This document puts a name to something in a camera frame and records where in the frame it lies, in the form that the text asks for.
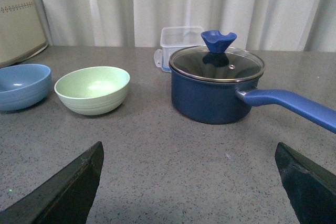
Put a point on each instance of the glass lid blue knob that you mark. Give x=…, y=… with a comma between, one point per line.
x=217, y=61

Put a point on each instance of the dark blue saucepan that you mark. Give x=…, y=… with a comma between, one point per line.
x=223, y=103

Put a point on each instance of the clear plastic food container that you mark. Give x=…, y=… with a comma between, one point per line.
x=173, y=39

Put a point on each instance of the cream toaster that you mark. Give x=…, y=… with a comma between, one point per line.
x=22, y=34

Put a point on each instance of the light blue bowl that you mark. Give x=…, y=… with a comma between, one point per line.
x=24, y=85

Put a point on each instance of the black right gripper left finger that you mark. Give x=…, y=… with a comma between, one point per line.
x=66, y=197

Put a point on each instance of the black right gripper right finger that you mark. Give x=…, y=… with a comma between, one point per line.
x=309, y=187

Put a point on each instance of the light green bowl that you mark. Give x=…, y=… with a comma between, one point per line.
x=93, y=90

